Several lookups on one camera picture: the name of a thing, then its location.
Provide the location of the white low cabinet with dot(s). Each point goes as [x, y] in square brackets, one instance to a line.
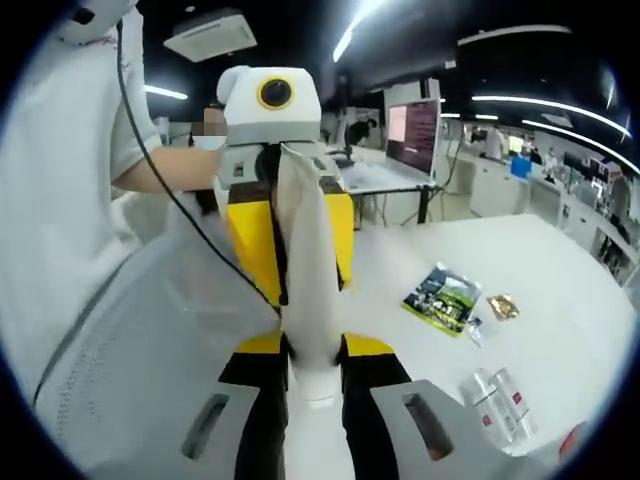
[500, 190]

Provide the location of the computer monitor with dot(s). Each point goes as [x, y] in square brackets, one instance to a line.
[412, 137]

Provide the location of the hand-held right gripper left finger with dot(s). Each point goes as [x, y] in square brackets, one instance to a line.
[260, 425]

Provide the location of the blue storage box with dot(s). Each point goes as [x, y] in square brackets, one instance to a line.
[520, 166]

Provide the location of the long ceiling light strip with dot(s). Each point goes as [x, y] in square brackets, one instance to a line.
[500, 99]
[350, 34]
[550, 127]

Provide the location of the frosted skincare bottle red label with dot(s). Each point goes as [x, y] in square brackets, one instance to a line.
[520, 405]
[492, 415]

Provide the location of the white skincare bottle red collar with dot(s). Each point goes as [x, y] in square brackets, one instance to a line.
[575, 440]

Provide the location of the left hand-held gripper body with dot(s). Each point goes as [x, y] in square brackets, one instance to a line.
[240, 120]

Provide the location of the white worn device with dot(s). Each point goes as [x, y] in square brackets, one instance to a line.
[110, 30]

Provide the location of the green black skincare packet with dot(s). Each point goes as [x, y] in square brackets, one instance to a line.
[442, 300]

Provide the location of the ceiling air conditioner unit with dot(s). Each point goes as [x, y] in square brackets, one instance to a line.
[210, 37]

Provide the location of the white skincare tube red stripe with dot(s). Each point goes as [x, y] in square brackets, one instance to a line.
[310, 275]

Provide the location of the white standing desk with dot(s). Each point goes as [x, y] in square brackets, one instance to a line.
[380, 180]

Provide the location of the gold foil skincare sachet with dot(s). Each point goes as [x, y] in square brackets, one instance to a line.
[502, 306]

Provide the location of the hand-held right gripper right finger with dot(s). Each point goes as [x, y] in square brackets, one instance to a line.
[370, 425]

